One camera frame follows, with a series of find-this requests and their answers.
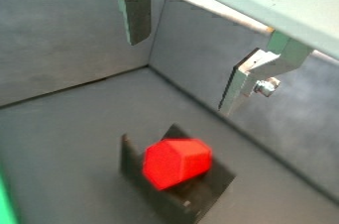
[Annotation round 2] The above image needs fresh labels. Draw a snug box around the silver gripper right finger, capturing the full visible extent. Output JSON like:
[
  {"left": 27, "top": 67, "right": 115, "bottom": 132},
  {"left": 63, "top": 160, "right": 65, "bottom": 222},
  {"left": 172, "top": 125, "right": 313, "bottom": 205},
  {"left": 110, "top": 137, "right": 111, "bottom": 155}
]
[{"left": 218, "top": 31, "right": 313, "bottom": 115}]

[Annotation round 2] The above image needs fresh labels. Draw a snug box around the red hexagon block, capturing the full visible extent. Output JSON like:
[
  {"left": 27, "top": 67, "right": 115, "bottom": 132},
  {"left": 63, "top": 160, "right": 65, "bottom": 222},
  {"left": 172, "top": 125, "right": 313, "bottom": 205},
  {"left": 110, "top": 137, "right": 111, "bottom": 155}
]
[{"left": 141, "top": 138, "right": 212, "bottom": 190}]

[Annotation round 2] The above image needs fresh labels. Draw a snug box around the green shape sorter board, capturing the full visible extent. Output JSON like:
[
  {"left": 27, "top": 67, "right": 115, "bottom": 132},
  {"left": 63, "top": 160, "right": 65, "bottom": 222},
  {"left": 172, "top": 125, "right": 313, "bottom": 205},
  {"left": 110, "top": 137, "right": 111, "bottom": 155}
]
[{"left": 0, "top": 168, "right": 18, "bottom": 224}]

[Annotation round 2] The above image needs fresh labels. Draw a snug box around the black curved cradle stand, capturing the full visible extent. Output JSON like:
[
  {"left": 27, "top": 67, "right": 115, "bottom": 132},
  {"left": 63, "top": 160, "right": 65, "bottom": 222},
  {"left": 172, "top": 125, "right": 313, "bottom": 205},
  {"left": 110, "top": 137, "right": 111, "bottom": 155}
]
[{"left": 119, "top": 124, "right": 236, "bottom": 224}]

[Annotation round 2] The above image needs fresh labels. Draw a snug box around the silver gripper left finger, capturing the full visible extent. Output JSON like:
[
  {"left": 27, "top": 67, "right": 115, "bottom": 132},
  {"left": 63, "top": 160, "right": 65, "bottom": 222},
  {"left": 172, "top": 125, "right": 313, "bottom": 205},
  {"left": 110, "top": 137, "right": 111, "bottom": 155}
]
[{"left": 117, "top": 0, "right": 150, "bottom": 46}]

